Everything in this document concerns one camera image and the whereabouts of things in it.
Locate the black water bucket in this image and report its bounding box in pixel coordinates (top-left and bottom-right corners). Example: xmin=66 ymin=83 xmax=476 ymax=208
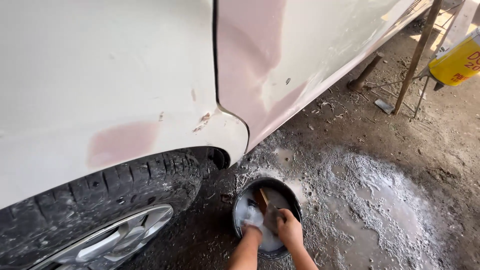
xmin=232 ymin=177 xmax=304 ymax=261

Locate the person's right hand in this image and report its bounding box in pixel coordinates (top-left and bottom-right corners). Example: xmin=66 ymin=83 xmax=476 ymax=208
xmin=276 ymin=208 xmax=304 ymax=253

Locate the person's left hand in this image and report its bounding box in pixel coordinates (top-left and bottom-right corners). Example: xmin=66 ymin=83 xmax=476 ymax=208
xmin=240 ymin=220 xmax=263 ymax=239

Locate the silver wheel cover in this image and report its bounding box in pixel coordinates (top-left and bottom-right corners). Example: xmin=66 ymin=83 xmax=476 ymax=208
xmin=30 ymin=203 xmax=174 ymax=270

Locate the rusty metal stand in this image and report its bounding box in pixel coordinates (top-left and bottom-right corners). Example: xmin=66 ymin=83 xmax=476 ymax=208
xmin=365 ymin=0 xmax=467 ymax=119

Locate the rusty metal pipe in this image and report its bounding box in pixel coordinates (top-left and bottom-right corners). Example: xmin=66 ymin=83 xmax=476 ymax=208
xmin=347 ymin=52 xmax=385 ymax=93

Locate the yellow tin can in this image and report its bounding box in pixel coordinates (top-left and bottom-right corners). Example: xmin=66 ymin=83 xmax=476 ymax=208
xmin=428 ymin=28 xmax=480 ymax=87

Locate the small grey metal plate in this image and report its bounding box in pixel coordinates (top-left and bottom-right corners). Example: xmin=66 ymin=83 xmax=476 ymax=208
xmin=374 ymin=98 xmax=395 ymax=115

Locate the black car tyre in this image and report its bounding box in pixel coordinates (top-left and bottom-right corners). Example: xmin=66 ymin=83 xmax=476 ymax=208
xmin=0 ymin=150 xmax=205 ymax=270

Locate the white car body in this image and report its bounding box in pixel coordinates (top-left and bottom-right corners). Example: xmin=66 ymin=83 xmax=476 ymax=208
xmin=0 ymin=0 xmax=436 ymax=210

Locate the wooden sanding block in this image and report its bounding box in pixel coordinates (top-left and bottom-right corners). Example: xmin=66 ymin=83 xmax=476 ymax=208
xmin=255 ymin=188 xmax=270 ymax=214

